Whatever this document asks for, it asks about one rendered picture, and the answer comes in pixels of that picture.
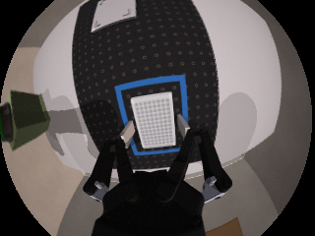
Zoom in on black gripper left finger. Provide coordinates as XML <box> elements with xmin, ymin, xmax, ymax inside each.
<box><xmin>83</xmin><ymin>121</ymin><xmax>140</xmax><ymax>203</ymax></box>

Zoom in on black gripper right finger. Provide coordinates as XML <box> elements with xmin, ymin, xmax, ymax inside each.
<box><xmin>156</xmin><ymin>114</ymin><xmax>232</xmax><ymax>204</ymax></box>

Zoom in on blue rectangular tape outline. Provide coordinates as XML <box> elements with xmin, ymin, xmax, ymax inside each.
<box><xmin>115</xmin><ymin>75</ymin><xmax>188</xmax><ymax>155</ymax></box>

